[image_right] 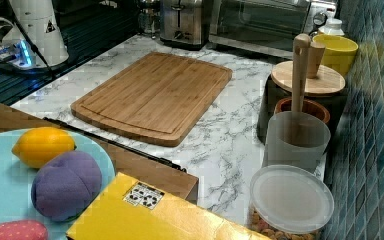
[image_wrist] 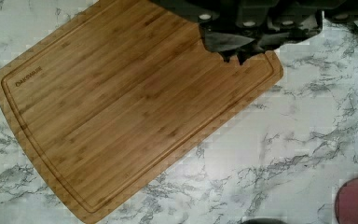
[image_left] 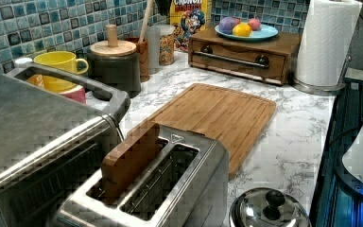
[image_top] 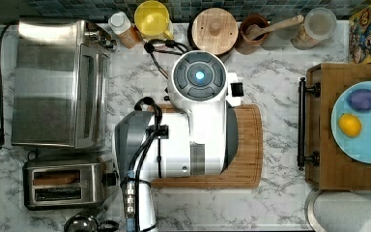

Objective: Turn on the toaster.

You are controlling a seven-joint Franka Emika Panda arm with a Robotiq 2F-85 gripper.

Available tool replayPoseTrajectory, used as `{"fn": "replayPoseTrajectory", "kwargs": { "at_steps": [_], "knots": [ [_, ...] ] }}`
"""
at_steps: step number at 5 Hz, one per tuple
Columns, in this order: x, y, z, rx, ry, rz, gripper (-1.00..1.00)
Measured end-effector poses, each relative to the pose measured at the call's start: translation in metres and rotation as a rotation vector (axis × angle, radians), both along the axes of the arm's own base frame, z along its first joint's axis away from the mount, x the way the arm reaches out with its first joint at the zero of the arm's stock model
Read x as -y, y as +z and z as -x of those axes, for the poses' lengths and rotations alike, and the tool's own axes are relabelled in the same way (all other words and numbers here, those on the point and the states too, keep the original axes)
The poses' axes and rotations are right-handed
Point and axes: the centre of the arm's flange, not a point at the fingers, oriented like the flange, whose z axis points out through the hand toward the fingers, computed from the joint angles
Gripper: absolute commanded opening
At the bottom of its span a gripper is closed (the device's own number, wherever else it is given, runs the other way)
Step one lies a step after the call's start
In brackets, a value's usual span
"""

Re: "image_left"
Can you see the light blue plate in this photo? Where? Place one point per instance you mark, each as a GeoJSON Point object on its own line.
{"type": "Point", "coordinates": [265, 32]}

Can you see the dark canister wooden lid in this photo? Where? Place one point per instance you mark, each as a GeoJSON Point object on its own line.
{"type": "Point", "coordinates": [115, 62]}

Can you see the metal paper towel holder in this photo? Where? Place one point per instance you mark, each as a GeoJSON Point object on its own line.
{"type": "Point", "coordinates": [333, 90]}

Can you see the bamboo cutting board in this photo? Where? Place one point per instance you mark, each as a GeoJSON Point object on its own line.
{"type": "Point", "coordinates": [234, 118]}

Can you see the silver two-slot toaster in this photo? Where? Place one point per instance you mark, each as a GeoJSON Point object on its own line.
{"type": "Point", "coordinates": [185, 186]}

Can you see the brown utensil crock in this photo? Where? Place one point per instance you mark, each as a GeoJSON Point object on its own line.
{"type": "Point", "coordinates": [142, 49]}

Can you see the yellow mug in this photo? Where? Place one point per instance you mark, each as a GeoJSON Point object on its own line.
{"type": "Point", "coordinates": [64, 61]}

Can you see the yellow toy lemon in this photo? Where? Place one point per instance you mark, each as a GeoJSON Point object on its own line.
{"type": "Point", "coordinates": [242, 30]}

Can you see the frosted tall container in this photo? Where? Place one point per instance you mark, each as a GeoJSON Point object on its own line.
{"type": "Point", "coordinates": [153, 37]}

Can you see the stainless toaster oven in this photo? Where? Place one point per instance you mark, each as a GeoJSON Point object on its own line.
{"type": "Point", "coordinates": [50, 144]}

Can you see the wooden toast slice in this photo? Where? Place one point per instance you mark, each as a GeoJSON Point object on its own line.
{"type": "Point", "coordinates": [124, 163]}

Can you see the pink toy fruit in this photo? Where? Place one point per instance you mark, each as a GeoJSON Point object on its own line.
{"type": "Point", "coordinates": [255, 24]}

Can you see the pink mug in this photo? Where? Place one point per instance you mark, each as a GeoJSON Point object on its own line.
{"type": "Point", "coordinates": [77, 93]}

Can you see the paper towel roll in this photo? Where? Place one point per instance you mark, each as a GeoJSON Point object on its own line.
{"type": "Point", "coordinates": [328, 31]}

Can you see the steel pot lid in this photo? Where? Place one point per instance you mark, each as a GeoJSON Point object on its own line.
{"type": "Point", "coordinates": [267, 207]}

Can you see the Cap'n Crunch cereal box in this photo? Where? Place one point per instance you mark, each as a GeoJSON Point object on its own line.
{"type": "Point", "coordinates": [189, 17]}

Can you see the wooden spoon handle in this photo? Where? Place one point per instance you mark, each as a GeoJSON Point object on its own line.
{"type": "Point", "coordinates": [148, 11]}

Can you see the wooden drawer box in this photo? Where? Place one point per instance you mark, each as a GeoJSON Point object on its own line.
{"type": "Point", "coordinates": [272, 60]}

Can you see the glass cereal jar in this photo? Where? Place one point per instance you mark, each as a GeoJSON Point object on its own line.
{"type": "Point", "coordinates": [166, 49]}

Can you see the purple toy fruit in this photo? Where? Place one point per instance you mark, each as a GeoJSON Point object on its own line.
{"type": "Point", "coordinates": [227, 24]}

